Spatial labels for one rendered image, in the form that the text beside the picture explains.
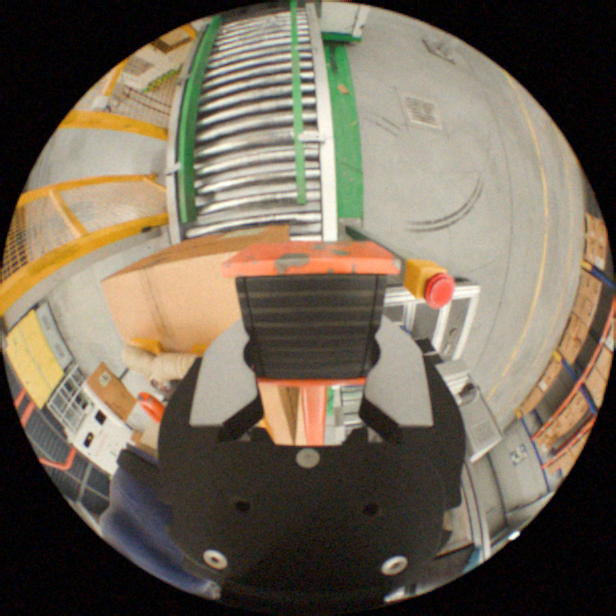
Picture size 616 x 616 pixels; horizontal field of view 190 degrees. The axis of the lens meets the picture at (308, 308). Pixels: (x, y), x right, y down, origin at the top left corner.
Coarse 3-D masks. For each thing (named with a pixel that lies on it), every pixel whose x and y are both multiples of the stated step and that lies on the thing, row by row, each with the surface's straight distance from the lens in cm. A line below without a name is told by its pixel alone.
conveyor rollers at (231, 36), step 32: (224, 32) 166; (256, 32) 147; (288, 32) 138; (224, 64) 130; (256, 64) 119; (288, 64) 110; (256, 96) 100; (224, 128) 95; (224, 160) 90; (256, 160) 84; (288, 192) 79; (224, 224) 86; (256, 224) 81; (288, 224) 80
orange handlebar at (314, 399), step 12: (144, 396) 34; (312, 396) 17; (324, 396) 17; (144, 408) 38; (156, 408) 34; (312, 408) 18; (324, 408) 18; (156, 420) 40; (312, 420) 20; (324, 420) 20; (312, 432) 23; (324, 432) 24; (312, 444) 26
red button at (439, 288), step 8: (440, 272) 39; (432, 280) 37; (440, 280) 37; (448, 280) 39; (424, 288) 38; (432, 288) 37; (440, 288) 38; (448, 288) 39; (424, 296) 38; (432, 296) 38; (440, 296) 39; (448, 296) 40; (432, 304) 39; (440, 304) 40
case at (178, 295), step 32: (160, 256) 47; (192, 256) 31; (224, 256) 27; (128, 288) 43; (160, 288) 36; (192, 288) 31; (224, 288) 29; (128, 320) 49; (160, 320) 40; (192, 320) 34; (224, 320) 31; (288, 416) 53
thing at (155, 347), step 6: (132, 342) 49; (138, 342) 47; (144, 342) 46; (150, 342) 44; (156, 342) 43; (144, 348) 46; (150, 348) 45; (156, 348) 43; (162, 348) 44; (156, 354) 44; (150, 384) 51
